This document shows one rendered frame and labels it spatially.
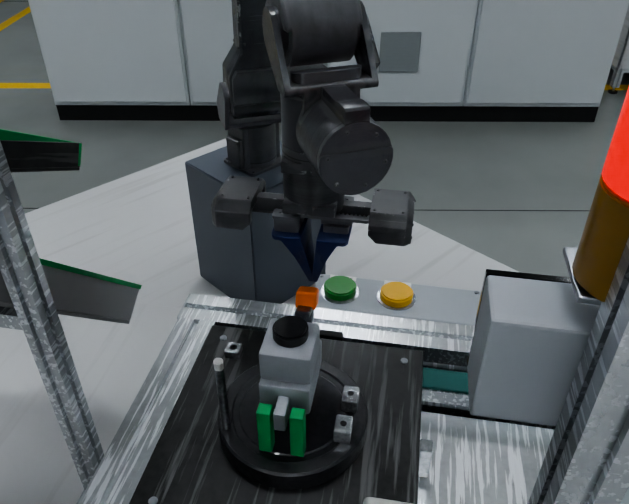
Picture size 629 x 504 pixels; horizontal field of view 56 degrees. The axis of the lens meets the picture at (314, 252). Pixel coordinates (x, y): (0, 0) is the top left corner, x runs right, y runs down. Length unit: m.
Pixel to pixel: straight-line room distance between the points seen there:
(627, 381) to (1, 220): 0.40
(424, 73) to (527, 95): 0.62
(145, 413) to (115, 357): 0.22
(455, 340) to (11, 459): 0.51
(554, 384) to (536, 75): 3.43
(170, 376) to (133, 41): 3.05
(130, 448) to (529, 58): 3.32
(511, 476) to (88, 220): 0.82
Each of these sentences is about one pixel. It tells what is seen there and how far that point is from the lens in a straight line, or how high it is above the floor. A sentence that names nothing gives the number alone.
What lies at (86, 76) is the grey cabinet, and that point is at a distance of 3.76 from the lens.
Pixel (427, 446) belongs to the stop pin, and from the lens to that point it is 0.59.
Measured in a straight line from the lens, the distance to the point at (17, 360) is 0.89.
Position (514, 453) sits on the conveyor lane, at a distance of 0.67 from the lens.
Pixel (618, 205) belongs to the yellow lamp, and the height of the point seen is 1.31.
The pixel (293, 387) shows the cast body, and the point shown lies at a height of 1.05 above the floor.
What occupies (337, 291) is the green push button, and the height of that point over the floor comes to 0.97.
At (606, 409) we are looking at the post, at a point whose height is 1.22.
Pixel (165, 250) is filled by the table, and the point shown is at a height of 0.86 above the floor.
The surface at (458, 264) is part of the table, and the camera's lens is 0.99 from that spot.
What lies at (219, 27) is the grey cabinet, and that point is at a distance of 3.49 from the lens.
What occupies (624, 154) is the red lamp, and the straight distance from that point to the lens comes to 0.27.
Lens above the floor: 1.43
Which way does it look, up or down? 35 degrees down
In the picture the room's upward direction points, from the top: straight up
